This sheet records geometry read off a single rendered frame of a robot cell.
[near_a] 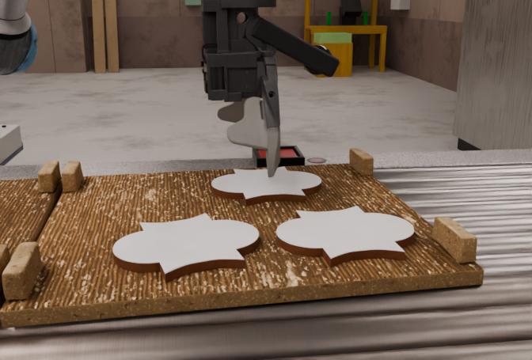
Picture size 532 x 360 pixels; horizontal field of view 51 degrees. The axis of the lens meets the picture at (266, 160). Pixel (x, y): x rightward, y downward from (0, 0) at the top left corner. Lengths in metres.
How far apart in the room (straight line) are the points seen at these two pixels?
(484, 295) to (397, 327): 0.11
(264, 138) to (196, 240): 0.15
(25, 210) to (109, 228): 0.12
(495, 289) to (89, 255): 0.38
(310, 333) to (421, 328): 0.09
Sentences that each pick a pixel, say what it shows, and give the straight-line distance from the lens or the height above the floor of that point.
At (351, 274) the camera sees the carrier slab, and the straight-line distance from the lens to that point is 0.51.
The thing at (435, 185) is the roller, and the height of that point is 0.91.
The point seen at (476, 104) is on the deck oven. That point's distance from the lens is 4.46.
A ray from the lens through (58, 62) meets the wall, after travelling 10.09.
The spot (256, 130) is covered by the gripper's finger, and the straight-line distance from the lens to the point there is 0.63.
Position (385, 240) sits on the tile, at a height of 0.95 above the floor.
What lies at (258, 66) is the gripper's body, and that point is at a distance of 0.65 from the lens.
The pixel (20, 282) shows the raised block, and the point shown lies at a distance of 0.49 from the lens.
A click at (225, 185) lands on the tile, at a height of 0.95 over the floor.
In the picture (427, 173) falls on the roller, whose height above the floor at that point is 0.92.
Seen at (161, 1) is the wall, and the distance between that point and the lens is 10.31.
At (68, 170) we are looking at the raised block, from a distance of 0.74.
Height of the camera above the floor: 1.17
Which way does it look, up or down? 16 degrees down
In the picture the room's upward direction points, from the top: straight up
